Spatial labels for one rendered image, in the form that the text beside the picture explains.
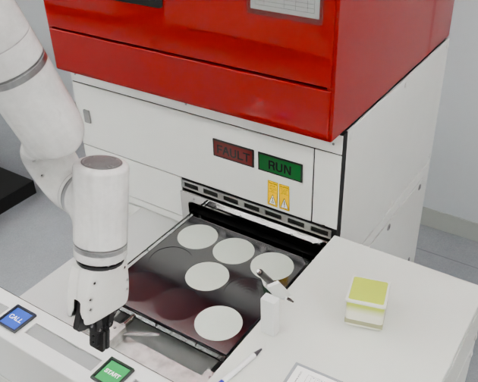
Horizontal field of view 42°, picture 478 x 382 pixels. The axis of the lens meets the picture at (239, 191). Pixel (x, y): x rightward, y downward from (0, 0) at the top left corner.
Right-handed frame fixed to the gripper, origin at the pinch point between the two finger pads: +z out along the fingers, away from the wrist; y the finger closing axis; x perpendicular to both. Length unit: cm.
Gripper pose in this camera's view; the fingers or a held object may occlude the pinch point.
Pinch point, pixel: (99, 337)
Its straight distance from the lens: 110.5
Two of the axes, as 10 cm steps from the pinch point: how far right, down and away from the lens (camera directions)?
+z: -0.9, 9.2, 3.8
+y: -5.5, 2.7, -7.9
